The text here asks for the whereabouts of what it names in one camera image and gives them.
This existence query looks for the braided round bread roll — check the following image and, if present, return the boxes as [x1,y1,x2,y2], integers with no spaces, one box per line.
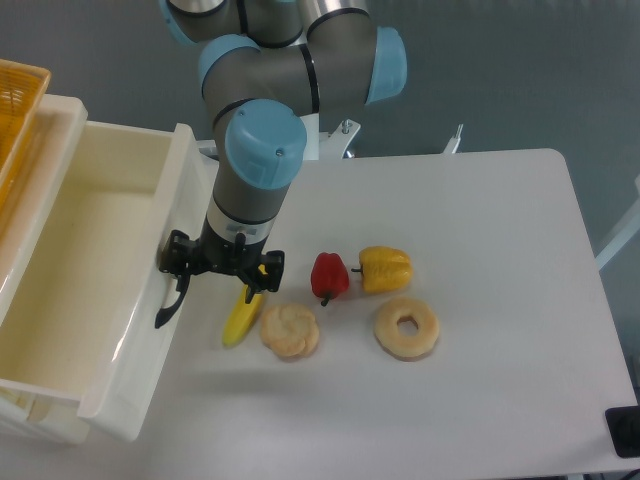
[260,303,320,359]

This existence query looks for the yellow bell pepper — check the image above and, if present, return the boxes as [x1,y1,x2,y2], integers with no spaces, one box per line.
[351,246,414,294]

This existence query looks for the yellow woven basket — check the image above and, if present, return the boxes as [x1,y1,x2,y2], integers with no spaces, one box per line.
[1,59,51,207]

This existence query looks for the yellow banana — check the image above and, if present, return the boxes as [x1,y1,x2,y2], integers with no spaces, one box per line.
[221,286,264,348]

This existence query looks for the black device at table edge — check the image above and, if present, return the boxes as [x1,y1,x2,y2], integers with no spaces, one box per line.
[605,405,640,458]

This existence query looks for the red bell pepper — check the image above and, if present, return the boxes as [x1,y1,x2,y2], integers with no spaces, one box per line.
[310,252,350,306]

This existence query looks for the ring shaped bagel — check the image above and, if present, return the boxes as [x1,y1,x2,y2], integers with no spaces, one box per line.
[374,296,440,361]

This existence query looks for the black top drawer handle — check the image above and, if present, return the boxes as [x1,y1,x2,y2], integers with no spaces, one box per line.
[154,273,192,329]

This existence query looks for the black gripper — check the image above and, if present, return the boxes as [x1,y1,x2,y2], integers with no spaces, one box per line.
[159,229,285,304]

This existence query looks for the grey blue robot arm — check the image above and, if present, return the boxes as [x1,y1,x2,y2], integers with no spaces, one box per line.
[159,1,408,294]

